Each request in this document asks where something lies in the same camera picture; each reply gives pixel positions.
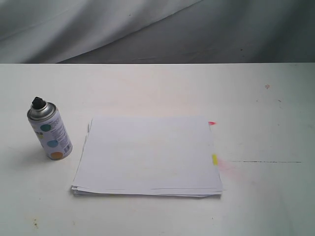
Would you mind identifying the white dotted spray paint can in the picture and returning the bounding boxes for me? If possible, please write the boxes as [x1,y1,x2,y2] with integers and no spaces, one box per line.
[27,97,73,160]

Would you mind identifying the white paper stack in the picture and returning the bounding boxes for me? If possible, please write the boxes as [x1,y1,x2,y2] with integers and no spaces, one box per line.
[71,116,223,197]

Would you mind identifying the white backdrop cloth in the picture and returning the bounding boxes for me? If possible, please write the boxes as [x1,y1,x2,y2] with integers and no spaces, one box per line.
[0,0,315,64]

